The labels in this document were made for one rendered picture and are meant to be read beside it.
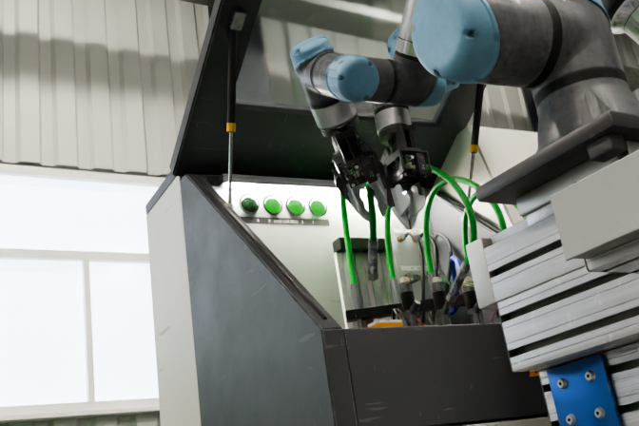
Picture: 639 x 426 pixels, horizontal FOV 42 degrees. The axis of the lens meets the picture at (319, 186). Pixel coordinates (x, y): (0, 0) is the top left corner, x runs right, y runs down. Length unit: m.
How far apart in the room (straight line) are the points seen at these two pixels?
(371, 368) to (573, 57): 0.57
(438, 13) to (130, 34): 5.71
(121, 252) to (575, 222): 5.10
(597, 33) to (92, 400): 4.74
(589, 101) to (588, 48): 0.07
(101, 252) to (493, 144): 3.98
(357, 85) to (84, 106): 5.00
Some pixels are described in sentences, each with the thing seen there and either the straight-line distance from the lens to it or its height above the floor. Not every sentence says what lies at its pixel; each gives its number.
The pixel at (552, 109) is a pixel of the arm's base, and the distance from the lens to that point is 1.07.
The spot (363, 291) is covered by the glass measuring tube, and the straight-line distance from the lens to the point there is 1.98.
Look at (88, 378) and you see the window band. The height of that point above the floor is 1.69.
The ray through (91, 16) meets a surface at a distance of 6.64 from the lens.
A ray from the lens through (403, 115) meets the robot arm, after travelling 1.77.
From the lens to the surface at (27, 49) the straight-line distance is 6.32.
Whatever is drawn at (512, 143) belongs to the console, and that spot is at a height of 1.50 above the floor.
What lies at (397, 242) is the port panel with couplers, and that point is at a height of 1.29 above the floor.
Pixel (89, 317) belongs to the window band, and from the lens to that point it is 5.63.
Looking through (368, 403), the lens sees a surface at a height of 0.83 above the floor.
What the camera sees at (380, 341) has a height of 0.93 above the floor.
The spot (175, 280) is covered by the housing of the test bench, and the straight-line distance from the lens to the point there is 1.97.
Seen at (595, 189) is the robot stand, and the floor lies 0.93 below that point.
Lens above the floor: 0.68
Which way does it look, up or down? 22 degrees up
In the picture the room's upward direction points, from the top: 9 degrees counter-clockwise
